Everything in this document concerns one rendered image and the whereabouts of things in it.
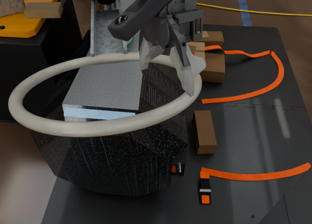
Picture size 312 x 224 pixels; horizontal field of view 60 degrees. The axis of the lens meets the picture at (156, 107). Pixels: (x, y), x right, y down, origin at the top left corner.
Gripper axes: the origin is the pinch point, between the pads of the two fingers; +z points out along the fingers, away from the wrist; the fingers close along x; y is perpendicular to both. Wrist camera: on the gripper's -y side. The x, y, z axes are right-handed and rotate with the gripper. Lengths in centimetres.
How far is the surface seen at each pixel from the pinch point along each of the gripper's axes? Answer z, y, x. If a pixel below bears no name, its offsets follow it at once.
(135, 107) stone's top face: 31, 21, 48
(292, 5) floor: 31, 300, 136
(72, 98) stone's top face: 27, 2, 69
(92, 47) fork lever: 2.0, 6.3, 46.5
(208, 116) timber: 78, 98, 78
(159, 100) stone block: 35, 37, 53
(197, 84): 4.6, 13.1, 3.6
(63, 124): 4.4, -18.3, 7.5
